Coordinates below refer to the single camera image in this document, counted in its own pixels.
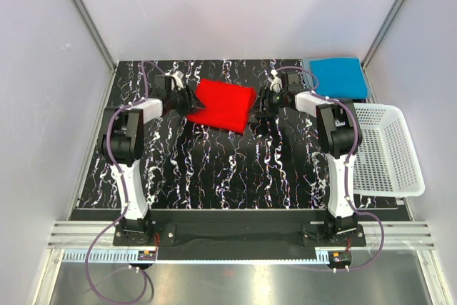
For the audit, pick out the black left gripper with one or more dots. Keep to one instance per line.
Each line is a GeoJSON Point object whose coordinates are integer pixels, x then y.
{"type": "Point", "coordinates": [191, 101]}

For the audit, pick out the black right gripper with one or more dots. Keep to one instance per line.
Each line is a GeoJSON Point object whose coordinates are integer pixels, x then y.
{"type": "Point", "coordinates": [267, 111]}

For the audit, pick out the red t-shirt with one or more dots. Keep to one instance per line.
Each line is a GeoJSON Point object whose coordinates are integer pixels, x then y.
{"type": "Point", "coordinates": [227, 106]}

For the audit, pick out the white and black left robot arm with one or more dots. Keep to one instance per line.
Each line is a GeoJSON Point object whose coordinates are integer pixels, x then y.
{"type": "Point", "coordinates": [121, 142]}

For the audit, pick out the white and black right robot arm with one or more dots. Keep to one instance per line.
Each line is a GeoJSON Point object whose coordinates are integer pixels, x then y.
{"type": "Point", "coordinates": [339, 137]}

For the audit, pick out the folded grey t-shirt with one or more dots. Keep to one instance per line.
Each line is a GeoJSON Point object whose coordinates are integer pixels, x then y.
{"type": "Point", "coordinates": [309, 81]}

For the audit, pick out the folded blue t-shirt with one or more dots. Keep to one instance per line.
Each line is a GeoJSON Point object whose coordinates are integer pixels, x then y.
{"type": "Point", "coordinates": [340, 77]}

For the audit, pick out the white plastic laundry basket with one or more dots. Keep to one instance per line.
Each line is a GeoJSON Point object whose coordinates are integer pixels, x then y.
{"type": "Point", "coordinates": [386, 163]}

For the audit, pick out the left small connector box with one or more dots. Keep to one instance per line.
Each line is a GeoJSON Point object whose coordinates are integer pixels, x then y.
{"type": "Point", "coordinates": [147, 255]}

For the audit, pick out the small connector box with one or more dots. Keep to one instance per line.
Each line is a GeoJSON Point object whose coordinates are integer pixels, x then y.
{"type": "Point", "coordinates": [147, 255]}
{"type": "Point", "coordinates": [340, 259]}

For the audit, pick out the right small connector box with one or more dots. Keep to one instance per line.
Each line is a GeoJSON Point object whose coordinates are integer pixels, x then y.
{"type": "Point", "coordinates": [340, 259]}

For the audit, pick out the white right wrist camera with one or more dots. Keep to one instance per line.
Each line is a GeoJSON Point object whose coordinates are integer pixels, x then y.
{"type": "Point", "coordinates": [276, 82]}

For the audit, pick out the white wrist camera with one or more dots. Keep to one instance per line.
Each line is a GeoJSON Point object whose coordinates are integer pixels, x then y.
{"type": "Point", "coordinates": [177, 81]}
{"type": "Point", "coordinates": [276, 82]}

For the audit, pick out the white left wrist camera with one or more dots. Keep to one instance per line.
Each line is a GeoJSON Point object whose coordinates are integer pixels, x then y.
{"type": "Point", "coordinates": [177, 81]}

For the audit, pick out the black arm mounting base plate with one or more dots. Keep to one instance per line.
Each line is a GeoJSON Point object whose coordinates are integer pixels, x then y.
{"type": "Point", "coordinates": [209, 235]}

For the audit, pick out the left aluminium corner post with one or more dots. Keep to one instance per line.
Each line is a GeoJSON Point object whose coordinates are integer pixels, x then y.
{"type": "Point", "coordinates": [94, 33]}

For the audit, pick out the aluminium corner post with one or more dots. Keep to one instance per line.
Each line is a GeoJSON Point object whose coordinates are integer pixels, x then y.
{"type": "Point", "coordinates": [94, 33]}
{"type": "Point", "coordinates": [387, 23]}

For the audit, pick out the aluminium frame rail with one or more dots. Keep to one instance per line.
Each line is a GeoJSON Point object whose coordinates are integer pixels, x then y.
{"type": "Point", "coordinates": [83, 241]}

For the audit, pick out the right aluminium corner post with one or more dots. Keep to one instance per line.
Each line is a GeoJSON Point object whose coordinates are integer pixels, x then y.
{"type": "Point", "coordinates": [387, 23]}

